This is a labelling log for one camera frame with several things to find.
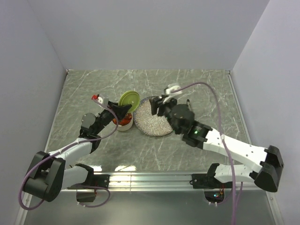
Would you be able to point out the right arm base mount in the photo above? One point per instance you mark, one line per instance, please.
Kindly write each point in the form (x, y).
(208, 180)

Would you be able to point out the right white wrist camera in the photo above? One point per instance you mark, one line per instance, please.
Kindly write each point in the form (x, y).
(172, 91)

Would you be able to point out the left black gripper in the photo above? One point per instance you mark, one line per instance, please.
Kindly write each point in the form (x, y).
(121, 110)

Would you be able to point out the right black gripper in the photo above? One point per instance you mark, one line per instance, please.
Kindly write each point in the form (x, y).
(155, 103)

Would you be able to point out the speckled ceramic plate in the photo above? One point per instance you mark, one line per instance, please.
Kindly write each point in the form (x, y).
(151, 125)

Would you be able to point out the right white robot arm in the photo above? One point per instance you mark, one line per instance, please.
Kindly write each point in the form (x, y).
(262, 166)

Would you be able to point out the green round lid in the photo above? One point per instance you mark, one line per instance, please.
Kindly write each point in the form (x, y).
(132, 98)

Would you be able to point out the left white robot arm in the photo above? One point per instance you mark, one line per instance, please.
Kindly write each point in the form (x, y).
(48, 174)

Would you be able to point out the aluminium mounting rail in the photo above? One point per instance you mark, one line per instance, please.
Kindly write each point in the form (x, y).
(178, 181)

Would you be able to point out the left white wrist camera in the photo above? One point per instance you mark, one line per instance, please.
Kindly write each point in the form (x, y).
(102, 100)

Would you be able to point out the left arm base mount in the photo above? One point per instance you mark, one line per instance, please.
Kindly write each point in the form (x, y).
(92, 179)

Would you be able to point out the metal food tongs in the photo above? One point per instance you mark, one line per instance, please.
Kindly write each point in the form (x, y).
(188, 103)

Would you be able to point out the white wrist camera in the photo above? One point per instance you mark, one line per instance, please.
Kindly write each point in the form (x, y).
(102, 100)
(172, 91)

